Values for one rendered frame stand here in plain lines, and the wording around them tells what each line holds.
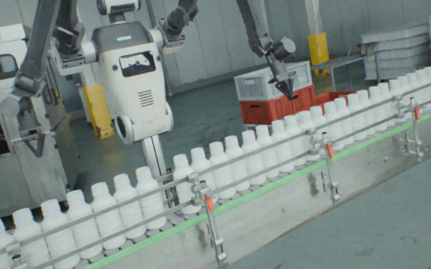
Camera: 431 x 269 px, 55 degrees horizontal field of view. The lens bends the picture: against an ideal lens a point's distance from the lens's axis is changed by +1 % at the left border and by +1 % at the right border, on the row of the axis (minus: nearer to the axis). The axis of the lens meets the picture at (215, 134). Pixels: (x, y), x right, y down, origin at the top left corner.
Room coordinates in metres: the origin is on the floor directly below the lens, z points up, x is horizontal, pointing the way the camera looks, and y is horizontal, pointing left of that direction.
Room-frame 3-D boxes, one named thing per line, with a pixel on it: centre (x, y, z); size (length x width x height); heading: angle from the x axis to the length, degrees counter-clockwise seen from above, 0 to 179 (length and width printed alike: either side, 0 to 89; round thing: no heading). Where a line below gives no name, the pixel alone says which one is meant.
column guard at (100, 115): (8.60, 2.30, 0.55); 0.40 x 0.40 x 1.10; 30
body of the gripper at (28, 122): (1.34, 0.58, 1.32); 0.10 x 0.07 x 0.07; 27
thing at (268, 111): (3.77, -0.63, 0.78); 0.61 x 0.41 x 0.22; 126
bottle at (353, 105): (1.45, -0.51, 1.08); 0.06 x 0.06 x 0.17
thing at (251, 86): (3.76, -0.62, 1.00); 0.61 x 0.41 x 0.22; 127
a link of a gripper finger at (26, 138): (1.32, 0.58, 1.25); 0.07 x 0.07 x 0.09; 27
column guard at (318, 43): (11.00, -3.13, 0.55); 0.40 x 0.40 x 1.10; 30
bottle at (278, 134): (1.28, -0.20, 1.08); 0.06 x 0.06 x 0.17
